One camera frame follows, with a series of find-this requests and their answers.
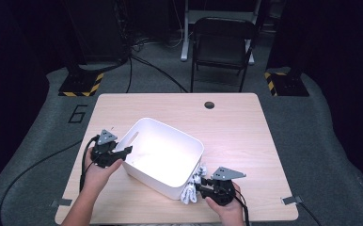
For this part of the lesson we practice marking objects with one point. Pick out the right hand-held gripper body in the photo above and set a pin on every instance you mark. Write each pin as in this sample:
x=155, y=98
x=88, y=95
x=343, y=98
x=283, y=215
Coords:
x=222, y=191

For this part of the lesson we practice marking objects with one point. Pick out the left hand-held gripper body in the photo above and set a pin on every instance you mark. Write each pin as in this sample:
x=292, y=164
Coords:
x=104, y=155

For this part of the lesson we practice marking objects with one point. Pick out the black and white striped cloth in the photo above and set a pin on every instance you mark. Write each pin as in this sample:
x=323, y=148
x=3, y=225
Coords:
x=190, y=191

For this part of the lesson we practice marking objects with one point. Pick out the white plastic bin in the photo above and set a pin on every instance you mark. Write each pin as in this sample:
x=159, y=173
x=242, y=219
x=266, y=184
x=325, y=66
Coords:
x=162, y=157

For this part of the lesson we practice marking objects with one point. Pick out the person's right hand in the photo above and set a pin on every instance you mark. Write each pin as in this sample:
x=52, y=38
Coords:
x=228, y=210

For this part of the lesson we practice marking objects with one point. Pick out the person's left hand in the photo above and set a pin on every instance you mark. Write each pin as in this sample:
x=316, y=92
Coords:
x=98, y=179

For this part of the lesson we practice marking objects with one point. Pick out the grey tape strip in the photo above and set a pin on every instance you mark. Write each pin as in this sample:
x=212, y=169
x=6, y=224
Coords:
x=61, y=202
x=291, y=200

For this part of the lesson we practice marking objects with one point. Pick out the black stand base yellow stripes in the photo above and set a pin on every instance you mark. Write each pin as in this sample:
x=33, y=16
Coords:
x=289, y=84
x=79, y=84

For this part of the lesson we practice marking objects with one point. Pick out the black equipment cabinet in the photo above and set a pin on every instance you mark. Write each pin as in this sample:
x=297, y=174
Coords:
x=98, y=31

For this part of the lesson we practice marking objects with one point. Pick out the black folding chair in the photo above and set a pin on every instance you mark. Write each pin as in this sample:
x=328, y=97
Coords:
x=222, y=47

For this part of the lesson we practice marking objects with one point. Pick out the white metal desk frame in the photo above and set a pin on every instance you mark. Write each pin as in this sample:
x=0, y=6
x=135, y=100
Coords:
x=185, y=37

